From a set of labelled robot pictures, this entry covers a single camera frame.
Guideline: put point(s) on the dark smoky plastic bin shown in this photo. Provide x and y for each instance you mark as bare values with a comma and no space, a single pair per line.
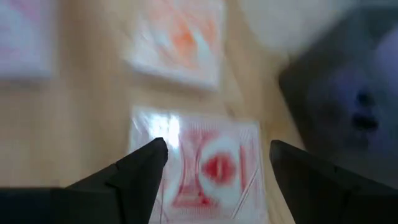
298,93

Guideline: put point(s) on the card deck diamond print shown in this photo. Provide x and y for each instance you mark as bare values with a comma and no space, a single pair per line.
183,40

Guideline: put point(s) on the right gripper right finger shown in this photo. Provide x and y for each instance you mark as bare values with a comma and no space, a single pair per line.
326,199

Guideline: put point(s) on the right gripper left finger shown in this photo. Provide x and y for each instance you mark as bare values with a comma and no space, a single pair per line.
109,199

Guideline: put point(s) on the purple foam die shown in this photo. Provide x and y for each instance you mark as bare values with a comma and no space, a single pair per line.
373,93

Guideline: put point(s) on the card deck red circle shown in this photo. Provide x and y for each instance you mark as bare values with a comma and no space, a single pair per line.
217,168

